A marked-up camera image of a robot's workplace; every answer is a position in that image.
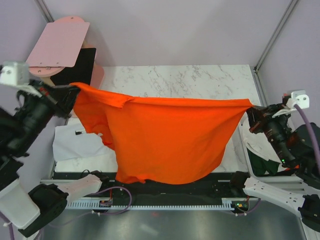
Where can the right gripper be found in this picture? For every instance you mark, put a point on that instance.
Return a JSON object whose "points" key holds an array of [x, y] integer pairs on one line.
{"points": [[258, 115]]}

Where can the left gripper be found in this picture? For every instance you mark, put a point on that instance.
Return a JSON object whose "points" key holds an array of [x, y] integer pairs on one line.
{"points": [[63, 97]]}

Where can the orange t shirt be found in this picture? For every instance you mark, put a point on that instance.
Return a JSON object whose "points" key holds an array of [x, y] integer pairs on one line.
{"points": [[168, 140]]}

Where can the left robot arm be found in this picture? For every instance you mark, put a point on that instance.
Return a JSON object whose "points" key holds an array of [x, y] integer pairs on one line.
{"points": [[30, 210]]}

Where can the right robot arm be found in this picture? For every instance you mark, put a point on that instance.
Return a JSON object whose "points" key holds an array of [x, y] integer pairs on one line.
{"points": [[297, 187]]}

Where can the white laundry basket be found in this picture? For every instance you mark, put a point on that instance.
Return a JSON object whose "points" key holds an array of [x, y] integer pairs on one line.
{"points": [[283, 171]]}

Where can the white t shirt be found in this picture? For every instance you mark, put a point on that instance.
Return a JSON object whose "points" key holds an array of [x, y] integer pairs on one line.
{"points": [[258, 143]]}

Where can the pink wooden shelf stand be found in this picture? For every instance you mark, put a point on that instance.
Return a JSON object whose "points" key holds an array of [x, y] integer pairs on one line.
{"points": [[45, 73]]}

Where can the black clipboard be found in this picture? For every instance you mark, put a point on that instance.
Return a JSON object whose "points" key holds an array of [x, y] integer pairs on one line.
{"points": [[80, 72]]}

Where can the dark green t shirt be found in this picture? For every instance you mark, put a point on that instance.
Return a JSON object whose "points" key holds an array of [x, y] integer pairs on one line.
{"points": [[262, 167]]}

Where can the white cloth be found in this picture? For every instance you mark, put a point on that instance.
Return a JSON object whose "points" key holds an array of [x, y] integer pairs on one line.
{"points": [[68, 146]]}

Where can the pink clipboard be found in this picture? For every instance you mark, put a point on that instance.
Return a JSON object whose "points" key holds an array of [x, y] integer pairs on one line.
{"points": [[59, 45]]}

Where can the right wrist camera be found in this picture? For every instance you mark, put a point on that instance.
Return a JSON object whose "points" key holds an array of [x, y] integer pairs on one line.
{"points": [[296, 97]]}

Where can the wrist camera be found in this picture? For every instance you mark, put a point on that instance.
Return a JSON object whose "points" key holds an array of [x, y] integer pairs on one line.
{"points": [[14, 73], [296, 97]]}

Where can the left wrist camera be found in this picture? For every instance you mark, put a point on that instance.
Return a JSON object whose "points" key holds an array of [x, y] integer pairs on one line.
{"points": [[14, 73]]}

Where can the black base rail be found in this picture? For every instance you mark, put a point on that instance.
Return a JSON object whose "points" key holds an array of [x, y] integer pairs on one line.
{"points": [[211, 189]]}

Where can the white cable duct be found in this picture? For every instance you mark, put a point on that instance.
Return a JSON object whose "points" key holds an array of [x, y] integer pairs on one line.
{"points": [[96, 204]]}

